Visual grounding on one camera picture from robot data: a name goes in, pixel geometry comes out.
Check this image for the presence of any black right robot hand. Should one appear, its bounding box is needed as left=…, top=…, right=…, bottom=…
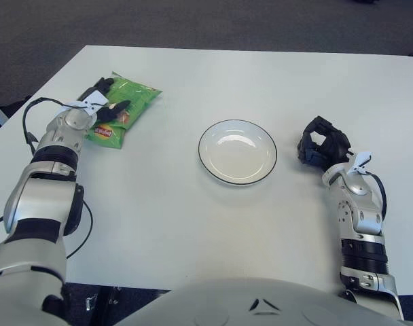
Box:
left=297, top=115, right=353, bottom=170

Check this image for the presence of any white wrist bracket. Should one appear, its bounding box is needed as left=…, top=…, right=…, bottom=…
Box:
left=345, top=152, right=373, bottom=175
left=56, top=90, right=109, bottom=115

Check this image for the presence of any green snack bag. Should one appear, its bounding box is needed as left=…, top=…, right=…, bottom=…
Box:
left=86, top=71, right=162, bottom=150

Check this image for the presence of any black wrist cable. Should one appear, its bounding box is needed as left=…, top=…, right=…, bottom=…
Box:
left=22, top=97, right=75, bottom=154
left=365, top=172, right=388, bottom=235

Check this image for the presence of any thin black elbow cable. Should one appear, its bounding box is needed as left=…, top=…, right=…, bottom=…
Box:
left=0, top=200, right=94, bottom=259

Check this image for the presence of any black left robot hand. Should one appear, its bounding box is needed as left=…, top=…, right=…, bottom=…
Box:
left=76, top=77, right=132, bottom=124

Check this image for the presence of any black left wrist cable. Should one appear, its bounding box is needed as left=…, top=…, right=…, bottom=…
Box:
left=22, top=97, right=75, bottom=154

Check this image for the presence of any white plate with black rim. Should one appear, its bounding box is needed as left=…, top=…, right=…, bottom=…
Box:
left=198, top=118, right=278, bottom=186

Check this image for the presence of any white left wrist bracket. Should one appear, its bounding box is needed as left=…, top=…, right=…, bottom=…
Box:
left=56, top=90, right=109, bottom=115

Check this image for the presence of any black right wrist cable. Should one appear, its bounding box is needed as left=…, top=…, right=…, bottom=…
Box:
left=365, top=172, right=388, bottom=235

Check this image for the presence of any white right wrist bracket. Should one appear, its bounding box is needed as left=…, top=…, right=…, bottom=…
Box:
left=345, top=152, right=373, bottom=175

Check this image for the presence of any grey robot torso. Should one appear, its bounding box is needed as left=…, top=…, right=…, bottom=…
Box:
left=114, top=276, right=413, bottom=326

